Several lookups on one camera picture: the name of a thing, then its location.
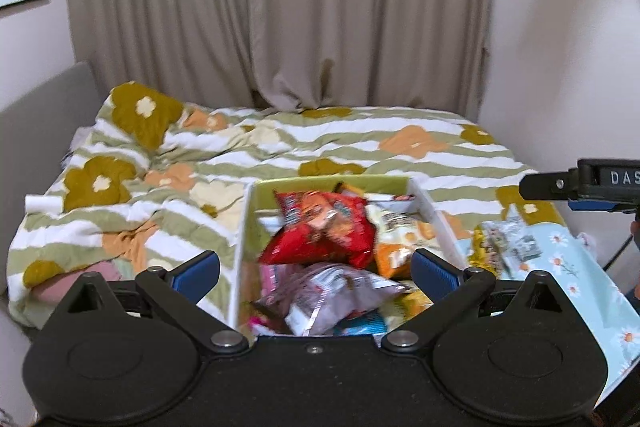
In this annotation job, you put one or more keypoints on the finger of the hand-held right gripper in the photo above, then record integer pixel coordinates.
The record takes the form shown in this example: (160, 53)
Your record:
(547, 186)
(592, 205)

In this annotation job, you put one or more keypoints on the red cartoon snack packet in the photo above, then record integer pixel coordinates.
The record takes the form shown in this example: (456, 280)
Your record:
(320, 232)

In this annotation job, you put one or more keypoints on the light blue snack packet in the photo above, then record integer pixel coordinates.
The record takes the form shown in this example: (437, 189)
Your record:
(365, 324)

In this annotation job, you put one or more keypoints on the green striped floral blanket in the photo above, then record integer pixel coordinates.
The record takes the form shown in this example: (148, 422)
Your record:
(350, 142)

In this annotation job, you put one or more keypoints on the white paper roll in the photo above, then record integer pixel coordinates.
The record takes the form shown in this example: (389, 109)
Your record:
(45, 203)

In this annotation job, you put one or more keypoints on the grey headboard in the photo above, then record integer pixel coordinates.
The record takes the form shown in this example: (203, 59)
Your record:
(40, 117)

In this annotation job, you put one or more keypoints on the lilac silver snack packet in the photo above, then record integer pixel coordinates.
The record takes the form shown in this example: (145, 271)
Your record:
(330, 292)

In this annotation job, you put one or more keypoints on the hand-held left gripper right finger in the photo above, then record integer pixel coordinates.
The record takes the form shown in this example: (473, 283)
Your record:
(434, 277)

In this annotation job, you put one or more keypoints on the pink cloth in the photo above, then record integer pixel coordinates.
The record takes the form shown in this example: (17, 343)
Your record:
(65, 287)

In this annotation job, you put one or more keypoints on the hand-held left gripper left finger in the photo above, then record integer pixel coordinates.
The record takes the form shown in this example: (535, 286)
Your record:
(197, 274)

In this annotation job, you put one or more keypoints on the gold brown snack packet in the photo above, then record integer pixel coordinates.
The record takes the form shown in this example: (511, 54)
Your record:
(482, 247)

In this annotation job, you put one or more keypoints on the white orange snack packet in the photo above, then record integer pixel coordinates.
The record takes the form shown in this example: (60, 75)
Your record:
(400, 232)

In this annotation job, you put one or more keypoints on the grey newsprint snack packet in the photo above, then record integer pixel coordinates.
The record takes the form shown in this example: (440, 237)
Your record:
(515, 242)

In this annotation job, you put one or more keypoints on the beige curtain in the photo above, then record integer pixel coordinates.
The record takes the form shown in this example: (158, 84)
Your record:
(275, 7)

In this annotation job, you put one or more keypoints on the green cardboard box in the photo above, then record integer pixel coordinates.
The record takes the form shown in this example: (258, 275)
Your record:
(240, 257)

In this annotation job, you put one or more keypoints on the light blue floral tablecloth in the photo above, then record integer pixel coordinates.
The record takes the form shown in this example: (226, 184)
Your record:
(575, 267)

